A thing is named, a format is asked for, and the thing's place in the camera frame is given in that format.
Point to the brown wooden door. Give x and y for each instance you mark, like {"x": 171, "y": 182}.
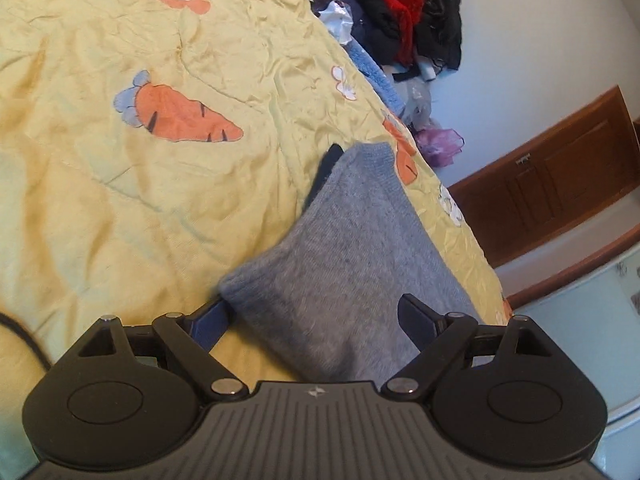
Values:
{"x": 555, "y": 170}

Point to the pink plastic bag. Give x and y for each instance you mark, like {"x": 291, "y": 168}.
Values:
{"x": 440, "y": 144}

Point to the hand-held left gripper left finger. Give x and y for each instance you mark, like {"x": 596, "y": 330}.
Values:
{"x": 210, "y": 319}

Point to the light blue knit cloth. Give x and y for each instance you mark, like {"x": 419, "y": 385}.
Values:
{"x": 376, "y": 76}

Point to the yellow carrot print bedsheet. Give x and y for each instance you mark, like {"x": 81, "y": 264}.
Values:
{"x": 150, "y": 160}

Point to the grey sweater with navy sleeves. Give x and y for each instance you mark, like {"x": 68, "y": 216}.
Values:
{"x": 345, "y": 270}

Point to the white crumpled plastic bag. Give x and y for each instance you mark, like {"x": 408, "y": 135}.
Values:
{"x": 336, "y": 19}

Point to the pale wardrobe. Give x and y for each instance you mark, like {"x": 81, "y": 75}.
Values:
{"x": 600, "y": 310}

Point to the clear plastic bag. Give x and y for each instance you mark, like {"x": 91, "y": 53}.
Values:
{"x": 417, "y": 97}

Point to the pile of dark and red clothes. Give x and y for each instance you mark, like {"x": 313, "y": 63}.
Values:
{"x": 400, "y": 10}

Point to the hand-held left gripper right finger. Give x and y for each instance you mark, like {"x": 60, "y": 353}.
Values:
{"x": 416, "y": 321}

